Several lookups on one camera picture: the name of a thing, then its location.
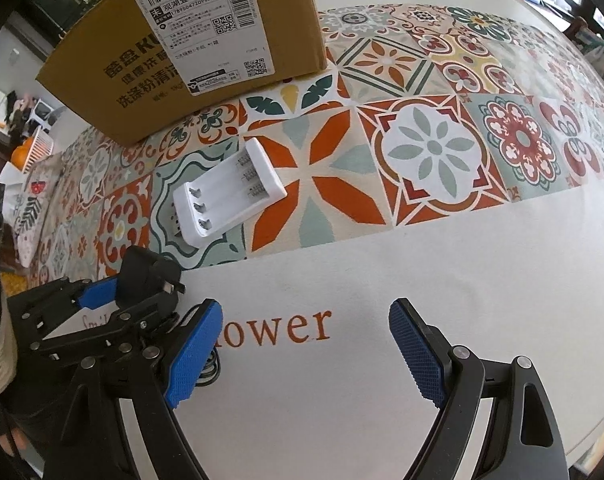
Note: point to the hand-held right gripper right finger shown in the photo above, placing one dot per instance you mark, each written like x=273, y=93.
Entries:
x=417, y=350

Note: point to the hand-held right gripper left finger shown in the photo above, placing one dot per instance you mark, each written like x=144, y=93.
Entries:
x=191, y=355

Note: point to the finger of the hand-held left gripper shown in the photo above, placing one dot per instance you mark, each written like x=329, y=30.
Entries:
x=111, y=332
x=99, y=292

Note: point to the black power adapter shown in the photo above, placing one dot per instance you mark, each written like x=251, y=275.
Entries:
x=141, y=280

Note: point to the brown cardboard box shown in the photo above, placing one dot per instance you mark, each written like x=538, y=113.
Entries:
x=106, y=75

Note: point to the yellow packet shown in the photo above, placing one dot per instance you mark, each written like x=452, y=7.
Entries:
x=14, y=282

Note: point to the floral printed pouch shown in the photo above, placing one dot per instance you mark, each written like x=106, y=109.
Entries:
x=34, y=210

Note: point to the white fruit basket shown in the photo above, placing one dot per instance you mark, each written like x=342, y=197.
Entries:
x=41, y=147

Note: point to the white battery charger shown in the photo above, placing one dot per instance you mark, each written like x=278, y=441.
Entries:
x=221, y=195

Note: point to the pile of oranges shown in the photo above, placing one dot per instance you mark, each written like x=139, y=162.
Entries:
x=21, y=155

